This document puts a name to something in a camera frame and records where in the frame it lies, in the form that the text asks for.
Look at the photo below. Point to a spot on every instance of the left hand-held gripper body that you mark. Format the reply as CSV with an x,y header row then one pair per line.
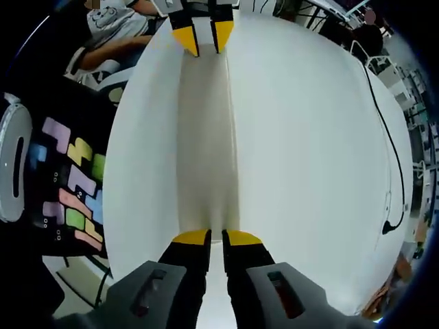
x,y
192,5

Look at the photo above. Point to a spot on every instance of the white office chair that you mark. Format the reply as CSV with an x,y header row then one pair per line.
x,y
377,63

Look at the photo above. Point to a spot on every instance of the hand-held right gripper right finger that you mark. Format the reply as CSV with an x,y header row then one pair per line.
x,y
247,274

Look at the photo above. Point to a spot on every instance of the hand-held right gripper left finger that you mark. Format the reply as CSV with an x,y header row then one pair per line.
x,y
187,274

